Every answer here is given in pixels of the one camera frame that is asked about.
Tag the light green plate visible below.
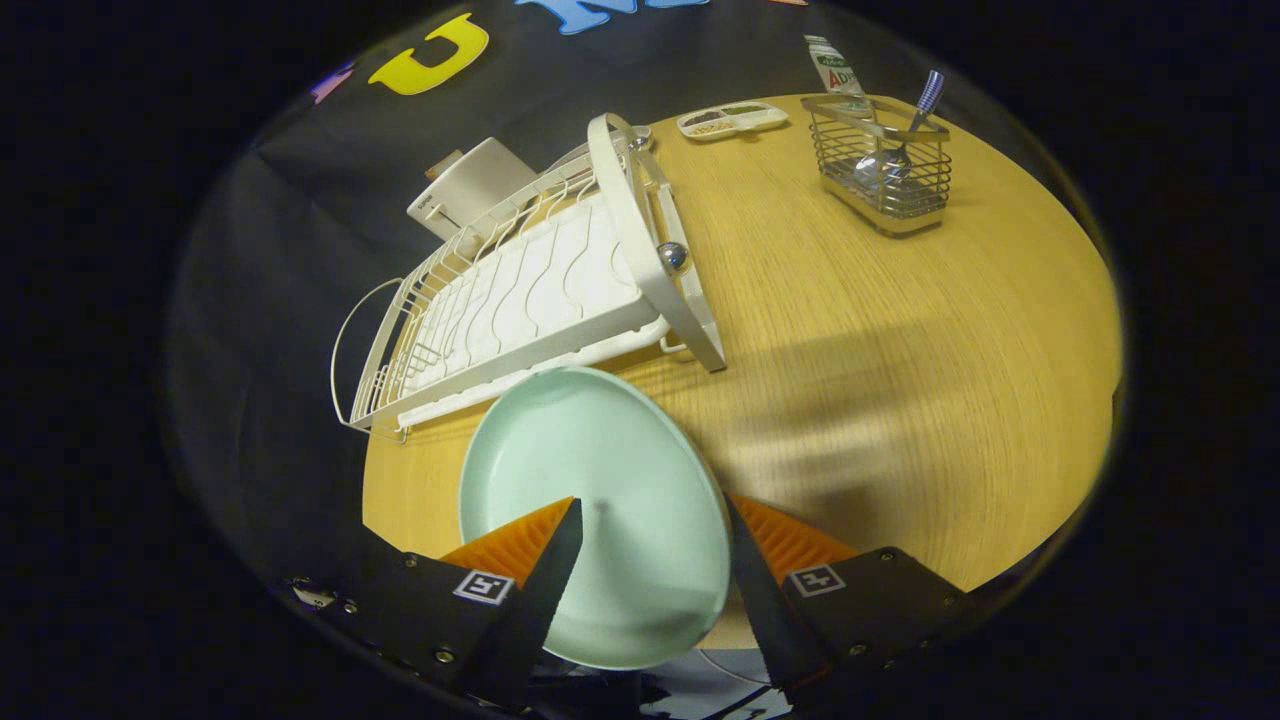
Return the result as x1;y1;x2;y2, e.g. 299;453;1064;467
458;366;733;671

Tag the white compartment tray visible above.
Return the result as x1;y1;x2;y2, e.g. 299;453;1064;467
677;102;790;142

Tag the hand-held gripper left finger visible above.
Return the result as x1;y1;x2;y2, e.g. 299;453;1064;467
285;496;585;713

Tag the black backdrop cloth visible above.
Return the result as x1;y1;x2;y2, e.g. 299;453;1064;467
165;0;1001;621

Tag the white toaster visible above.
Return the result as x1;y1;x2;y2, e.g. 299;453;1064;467
407;137;541;243

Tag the white green drink bottle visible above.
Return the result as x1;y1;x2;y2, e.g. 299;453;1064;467
804;35;873;121

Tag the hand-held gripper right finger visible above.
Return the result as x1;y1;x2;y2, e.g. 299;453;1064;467
726;495;973;711

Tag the blue checkered handle spoon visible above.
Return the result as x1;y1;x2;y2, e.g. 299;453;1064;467
855;70;946;186

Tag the metal wire basket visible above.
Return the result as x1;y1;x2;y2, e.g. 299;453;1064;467
800;93;953;237

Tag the white wire dish rack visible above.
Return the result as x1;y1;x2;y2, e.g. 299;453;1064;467
330;113;728;441

